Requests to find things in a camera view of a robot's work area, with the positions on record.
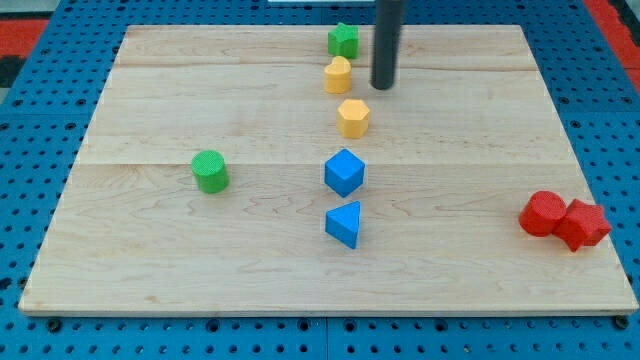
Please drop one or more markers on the red cylinder block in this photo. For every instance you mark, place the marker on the red cylinder block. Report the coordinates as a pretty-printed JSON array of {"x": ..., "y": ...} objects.
[{"x": 542, "y": 213}]

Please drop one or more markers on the blue cube block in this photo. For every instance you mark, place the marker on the blue cube block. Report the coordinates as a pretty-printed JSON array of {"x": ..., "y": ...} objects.
[{"x": 344, "y": 172}]

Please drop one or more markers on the yellow heart block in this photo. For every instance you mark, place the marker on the yellow heart block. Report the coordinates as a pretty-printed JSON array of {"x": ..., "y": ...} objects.
[{"x": 337, "y": 76}]

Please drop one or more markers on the green star block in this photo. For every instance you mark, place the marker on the green star block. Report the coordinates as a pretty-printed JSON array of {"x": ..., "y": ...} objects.
[{"x": 343, "y": 41}]

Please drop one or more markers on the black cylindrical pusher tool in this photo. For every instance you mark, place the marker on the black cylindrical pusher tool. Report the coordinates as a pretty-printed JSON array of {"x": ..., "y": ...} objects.
[{"x": 388, "y": 23}]

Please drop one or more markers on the yellow hexagon block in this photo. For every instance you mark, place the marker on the yellow hexagon block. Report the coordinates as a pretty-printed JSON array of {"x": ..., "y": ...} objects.
[{"x": 353, "y": 118}]

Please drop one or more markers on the green cylinder block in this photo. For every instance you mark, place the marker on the green cylinder block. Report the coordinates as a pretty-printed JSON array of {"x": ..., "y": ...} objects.
[{"x": 209, "y": 170}]

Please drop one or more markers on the red star block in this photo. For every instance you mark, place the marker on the red star block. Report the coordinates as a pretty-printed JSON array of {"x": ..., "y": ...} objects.
[{"x": 583, "y": 225}]

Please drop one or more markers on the blue triangle block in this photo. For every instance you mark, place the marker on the blue triangle block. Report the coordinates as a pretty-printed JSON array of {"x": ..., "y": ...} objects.
[{"x": 343, "y": 223}]

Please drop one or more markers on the wooden board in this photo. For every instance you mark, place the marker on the wooden board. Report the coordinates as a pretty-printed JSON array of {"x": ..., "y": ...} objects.
[{"x": 453, "y": 152}]

